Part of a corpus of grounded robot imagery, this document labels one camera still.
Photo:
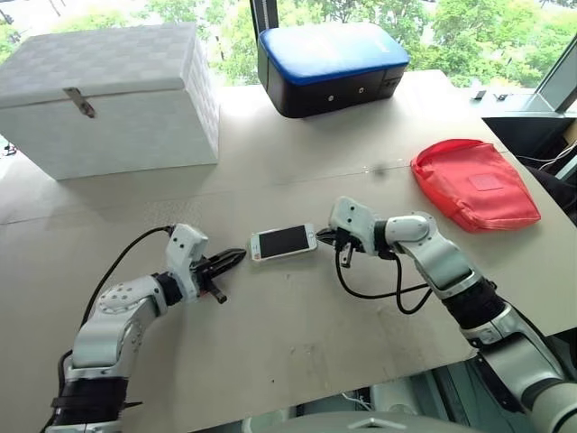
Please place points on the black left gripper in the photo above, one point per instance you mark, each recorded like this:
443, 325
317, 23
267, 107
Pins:
205, 279

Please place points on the black window frame post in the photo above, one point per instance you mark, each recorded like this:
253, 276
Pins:
263, 13

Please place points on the metal box latch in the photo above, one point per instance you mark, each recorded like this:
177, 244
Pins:
81, 103

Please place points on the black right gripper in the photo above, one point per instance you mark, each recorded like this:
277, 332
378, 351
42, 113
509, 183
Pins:
347, 241

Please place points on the grey window frame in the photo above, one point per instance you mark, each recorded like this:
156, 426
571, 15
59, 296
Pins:
559, 81

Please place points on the black fabric bundle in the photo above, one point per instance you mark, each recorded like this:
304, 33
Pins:
559, 189

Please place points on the red fabric pouch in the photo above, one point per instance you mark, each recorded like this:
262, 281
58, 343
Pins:
478, 189

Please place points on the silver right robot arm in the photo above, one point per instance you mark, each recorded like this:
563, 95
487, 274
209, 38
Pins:
433, 252

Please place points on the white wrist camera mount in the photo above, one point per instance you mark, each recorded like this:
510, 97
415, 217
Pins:
185, 248
349, 214

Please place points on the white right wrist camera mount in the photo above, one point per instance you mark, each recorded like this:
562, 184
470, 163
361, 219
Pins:
349, 214

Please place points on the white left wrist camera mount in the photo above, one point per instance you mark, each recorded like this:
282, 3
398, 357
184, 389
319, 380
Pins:
185, 248

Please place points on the white smartphone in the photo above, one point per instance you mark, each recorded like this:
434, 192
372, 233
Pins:
284, 241

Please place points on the white rounded base part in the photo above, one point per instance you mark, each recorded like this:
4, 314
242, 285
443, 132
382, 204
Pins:
392, 397

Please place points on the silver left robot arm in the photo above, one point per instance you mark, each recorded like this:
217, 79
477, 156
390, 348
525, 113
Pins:
103, 334

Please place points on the black desk panel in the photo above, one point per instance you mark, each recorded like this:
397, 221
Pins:
527, 135

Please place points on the small black sill item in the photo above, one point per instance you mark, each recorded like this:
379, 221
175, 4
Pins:
500, 96
479, 94

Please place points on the blue and black padded case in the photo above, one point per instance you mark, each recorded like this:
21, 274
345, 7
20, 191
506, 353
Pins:
329, 67

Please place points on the white woven storage box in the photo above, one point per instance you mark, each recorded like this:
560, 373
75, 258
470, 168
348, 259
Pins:
108, 90

